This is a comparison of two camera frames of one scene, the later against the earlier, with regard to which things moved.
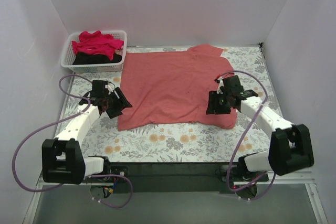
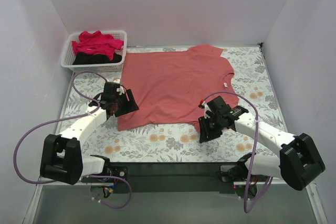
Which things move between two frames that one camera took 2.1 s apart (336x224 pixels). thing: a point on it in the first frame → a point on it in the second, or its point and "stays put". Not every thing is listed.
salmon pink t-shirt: [173, 88] stays put
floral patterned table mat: [247, 141] stays put
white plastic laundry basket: [67, 59] stays put
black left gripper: [118, 103] → [128, 103]
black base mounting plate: [175, 177] stays put
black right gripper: [215, 103] → [206, 129]
